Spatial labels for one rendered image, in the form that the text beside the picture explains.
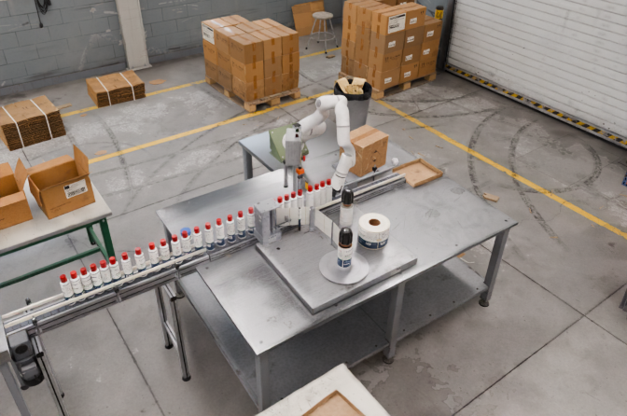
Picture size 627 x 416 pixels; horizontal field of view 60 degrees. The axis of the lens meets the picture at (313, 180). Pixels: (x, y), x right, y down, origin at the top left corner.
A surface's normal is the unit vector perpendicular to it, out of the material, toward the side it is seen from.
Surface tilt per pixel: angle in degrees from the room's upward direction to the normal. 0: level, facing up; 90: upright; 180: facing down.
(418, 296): 2
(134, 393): 0
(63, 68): 90
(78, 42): 90
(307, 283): 0
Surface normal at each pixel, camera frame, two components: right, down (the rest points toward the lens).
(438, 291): -0.04, -0.83
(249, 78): 0.58, 0.47
